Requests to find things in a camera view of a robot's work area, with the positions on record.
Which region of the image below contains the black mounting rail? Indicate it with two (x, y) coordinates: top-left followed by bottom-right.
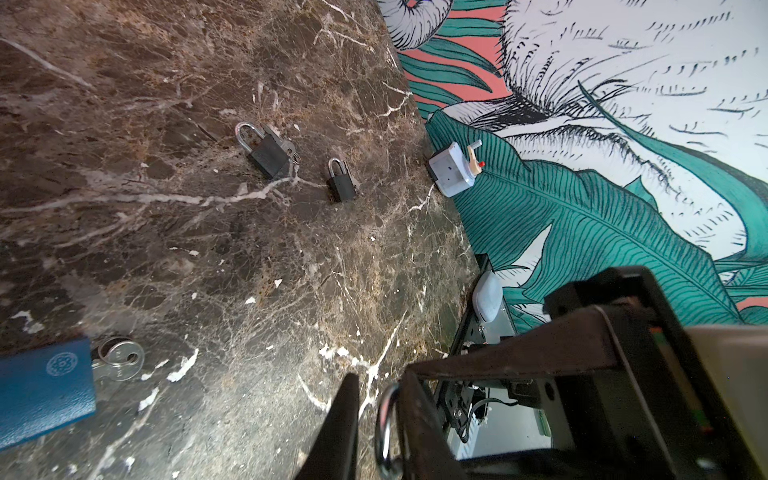
(434, 254), (516, 450)

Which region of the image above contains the black padlock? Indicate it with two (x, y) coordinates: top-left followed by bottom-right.
(327, 158), (357, 203)
(234, 122), (298, 181)
(374, 383), (404, 479)

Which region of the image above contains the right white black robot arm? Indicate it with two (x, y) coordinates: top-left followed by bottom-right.
(398, 267), (767, 479)

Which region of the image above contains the grey blue pad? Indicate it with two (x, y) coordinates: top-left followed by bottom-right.
(472, 270), (504, 324)

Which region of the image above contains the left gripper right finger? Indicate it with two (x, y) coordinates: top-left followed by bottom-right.
(397, 369), (467, 480)

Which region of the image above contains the blue padlock near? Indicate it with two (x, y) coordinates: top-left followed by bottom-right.
(1, 337), (96, 450)

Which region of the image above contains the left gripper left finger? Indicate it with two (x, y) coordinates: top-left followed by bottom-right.
(295, 373), (359, 480)

